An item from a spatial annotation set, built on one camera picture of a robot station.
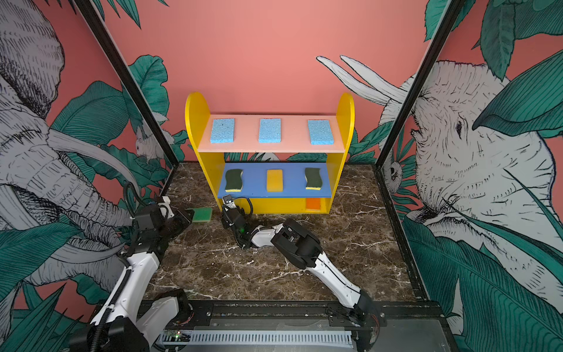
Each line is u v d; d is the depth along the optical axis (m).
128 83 0.87
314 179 0.94
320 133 0.73
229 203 0.85
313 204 1.00
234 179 0.96
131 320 0.41
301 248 0.60
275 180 0.93
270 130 0.74
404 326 0.73
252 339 0.70
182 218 0.72
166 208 0.66
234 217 0.76
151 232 0.61
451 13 0.70
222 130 0.73
